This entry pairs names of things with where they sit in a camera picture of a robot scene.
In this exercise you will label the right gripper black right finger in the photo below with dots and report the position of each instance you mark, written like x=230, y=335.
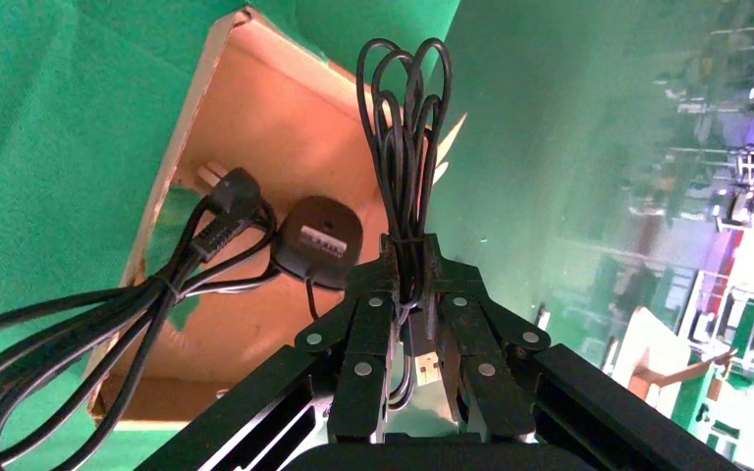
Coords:
x=465, y=338

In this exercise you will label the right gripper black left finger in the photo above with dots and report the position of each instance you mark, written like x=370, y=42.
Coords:
x=364, y=325

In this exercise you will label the black computer mouse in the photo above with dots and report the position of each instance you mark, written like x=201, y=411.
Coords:
x=318, y=244

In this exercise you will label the open brown cardboard box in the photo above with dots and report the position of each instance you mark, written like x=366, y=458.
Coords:
x=273, y=130

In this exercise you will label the green table cloth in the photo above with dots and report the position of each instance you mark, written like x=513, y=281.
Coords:
x=26, y=97

